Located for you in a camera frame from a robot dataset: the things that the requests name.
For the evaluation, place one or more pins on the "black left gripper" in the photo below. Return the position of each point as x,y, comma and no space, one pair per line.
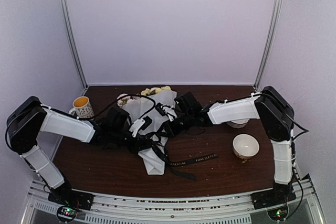
136,147

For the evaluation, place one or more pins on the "plain white round bowl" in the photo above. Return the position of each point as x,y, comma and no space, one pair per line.
245,146

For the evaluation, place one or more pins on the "large yellow flower bunch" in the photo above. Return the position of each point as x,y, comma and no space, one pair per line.
154,90

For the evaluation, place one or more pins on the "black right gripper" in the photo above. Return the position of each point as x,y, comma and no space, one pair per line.
171,130

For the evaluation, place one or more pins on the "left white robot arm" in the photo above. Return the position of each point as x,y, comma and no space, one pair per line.
119,127

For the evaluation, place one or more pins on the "white wrapping paper sheet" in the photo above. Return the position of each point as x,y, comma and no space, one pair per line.
145,106

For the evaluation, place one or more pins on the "pink flower stem two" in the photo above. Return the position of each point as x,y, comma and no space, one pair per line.
124,99

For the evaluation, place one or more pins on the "white scalloped bowl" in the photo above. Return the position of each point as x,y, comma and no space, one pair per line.
238,124

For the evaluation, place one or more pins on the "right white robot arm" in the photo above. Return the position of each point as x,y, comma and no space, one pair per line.
268,105

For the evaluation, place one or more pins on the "aluminium corner post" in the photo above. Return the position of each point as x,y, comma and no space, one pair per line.
276,10
72,43

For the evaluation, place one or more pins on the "aluminium front rail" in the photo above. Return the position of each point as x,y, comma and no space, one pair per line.
234,208

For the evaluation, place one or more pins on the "left aluminium corner post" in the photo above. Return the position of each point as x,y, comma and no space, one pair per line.
72,43

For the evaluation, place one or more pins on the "patterned white mug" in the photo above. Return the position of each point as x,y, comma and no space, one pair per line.
82,108

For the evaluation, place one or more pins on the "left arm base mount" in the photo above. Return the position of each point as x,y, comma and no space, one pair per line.
71,202

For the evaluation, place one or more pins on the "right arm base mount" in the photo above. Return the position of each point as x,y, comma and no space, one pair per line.
275,200

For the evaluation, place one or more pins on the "right aluminium corner post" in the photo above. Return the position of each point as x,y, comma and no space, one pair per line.
276,10

